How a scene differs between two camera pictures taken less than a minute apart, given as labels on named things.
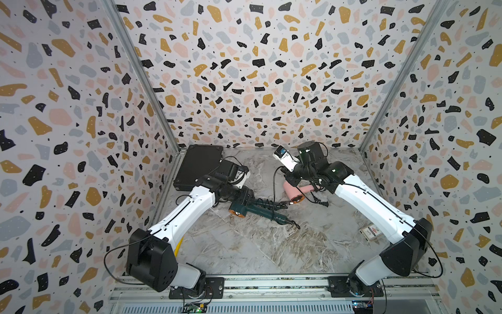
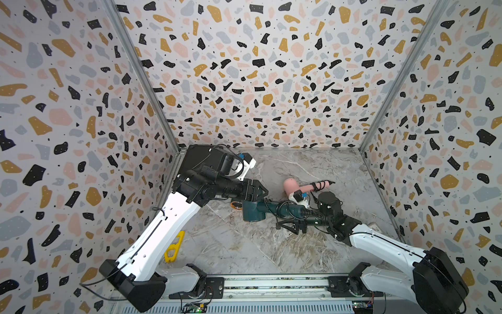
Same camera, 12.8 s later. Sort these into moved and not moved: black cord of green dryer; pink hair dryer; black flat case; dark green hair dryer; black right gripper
Moved: dark green hair dryer; black right gripper; black cord of green dryer
Not moved: pink hair dryer; black flat case
